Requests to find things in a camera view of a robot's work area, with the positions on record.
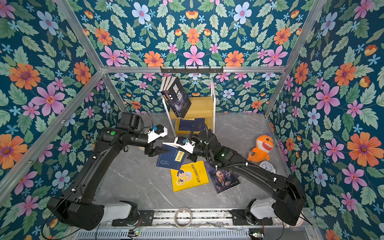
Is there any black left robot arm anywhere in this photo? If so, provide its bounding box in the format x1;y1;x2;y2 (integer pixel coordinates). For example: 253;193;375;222
47;112;168;231

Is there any orange shark plush toy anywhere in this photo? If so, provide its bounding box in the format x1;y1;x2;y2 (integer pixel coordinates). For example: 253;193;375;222
248;135;274;163

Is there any white alarm clock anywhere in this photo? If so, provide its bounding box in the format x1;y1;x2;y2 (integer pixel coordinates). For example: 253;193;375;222
259;161;277;174

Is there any clear tape roll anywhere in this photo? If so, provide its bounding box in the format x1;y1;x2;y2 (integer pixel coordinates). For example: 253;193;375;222
174;207;193;229

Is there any yellow cartoon cover book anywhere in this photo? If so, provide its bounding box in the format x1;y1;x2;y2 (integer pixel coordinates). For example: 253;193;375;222
171;161;210;192

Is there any navy book small label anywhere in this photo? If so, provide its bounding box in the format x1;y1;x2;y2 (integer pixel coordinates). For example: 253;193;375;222
156;144;187;170

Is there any black wolf cover book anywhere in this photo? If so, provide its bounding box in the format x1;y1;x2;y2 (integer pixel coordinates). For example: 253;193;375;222
172;77;192;118

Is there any purple old man book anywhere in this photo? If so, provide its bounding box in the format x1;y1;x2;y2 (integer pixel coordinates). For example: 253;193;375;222
204;161;241;194
168;78;182;117

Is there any black book on shelf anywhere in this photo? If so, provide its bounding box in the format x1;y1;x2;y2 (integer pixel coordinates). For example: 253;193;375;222
160;76;181;118

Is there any wooden white-frame bookshelf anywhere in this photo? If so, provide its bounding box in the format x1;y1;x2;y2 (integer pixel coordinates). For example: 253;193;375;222
160;89;216;136

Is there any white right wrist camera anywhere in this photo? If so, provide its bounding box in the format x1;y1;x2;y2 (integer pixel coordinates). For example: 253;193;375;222
171;136;196;154

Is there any black hook rail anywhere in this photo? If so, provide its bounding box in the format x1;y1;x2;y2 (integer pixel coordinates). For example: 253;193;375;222
160;67;224;74

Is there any dark blue yellow-label book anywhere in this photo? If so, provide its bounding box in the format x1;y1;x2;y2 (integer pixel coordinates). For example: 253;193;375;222
178;118;206;132

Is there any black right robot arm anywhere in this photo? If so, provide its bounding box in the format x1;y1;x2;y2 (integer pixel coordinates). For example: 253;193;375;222
178;130;306;226

